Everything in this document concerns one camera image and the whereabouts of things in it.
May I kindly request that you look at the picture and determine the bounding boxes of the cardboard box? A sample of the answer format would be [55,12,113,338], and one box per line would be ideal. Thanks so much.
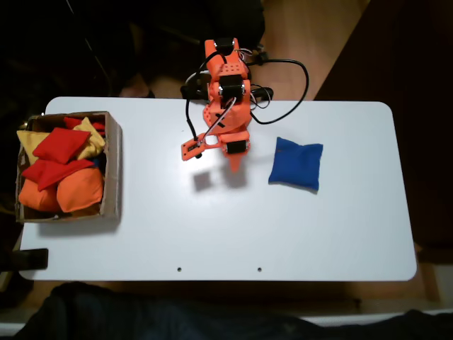
[15,111,123,224]

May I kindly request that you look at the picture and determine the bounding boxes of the yellow bean bag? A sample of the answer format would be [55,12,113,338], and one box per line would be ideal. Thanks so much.
[72,116,106,161]
[16,130,50,166]

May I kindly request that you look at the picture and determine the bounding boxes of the orange bean bag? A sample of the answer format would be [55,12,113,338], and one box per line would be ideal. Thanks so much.
[56,166,105,213]
[18,178,60,213]

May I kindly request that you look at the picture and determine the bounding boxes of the red bean bag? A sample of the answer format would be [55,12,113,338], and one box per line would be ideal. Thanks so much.
[63,116,106,137]
[21,158,96,191]
[32,127,92,164]

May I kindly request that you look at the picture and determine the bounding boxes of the person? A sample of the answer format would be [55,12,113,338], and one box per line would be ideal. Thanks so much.
[13,281,453,340]

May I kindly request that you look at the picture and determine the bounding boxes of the black table clamp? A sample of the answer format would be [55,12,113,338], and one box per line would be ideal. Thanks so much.
[0,249,49,272]

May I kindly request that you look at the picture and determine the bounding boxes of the white servo wire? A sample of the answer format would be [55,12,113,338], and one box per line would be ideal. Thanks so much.
[204,97,237,145]

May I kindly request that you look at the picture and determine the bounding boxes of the orange camera mount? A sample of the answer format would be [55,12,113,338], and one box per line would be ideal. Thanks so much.
[181,132,222,162]

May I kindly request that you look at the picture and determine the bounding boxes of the white cable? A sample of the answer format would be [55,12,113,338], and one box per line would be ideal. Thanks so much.
[185,69,213,86]

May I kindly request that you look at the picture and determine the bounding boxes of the black camera cable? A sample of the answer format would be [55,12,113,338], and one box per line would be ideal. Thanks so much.
[185,52,309,142]

